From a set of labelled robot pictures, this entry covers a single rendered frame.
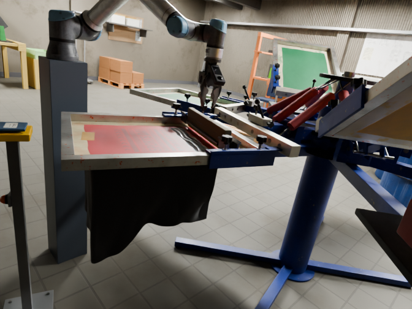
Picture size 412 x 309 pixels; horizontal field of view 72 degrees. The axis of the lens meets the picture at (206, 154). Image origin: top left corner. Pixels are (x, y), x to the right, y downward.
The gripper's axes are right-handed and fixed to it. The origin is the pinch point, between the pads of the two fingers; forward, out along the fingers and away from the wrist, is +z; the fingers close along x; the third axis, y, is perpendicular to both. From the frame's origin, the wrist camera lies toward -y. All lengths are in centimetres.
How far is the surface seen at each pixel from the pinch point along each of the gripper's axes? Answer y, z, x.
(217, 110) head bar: 30.4, 8.4, -22.3
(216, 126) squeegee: -12.5, 6.5, 1.1
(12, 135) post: 6, 17, 76
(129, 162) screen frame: -29, 15, 40
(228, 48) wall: 841, -48, -491
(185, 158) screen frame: -28.9, 13.8, 21.0
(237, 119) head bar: 7.4, 8.1, -22.1
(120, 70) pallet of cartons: 728, 59, -94
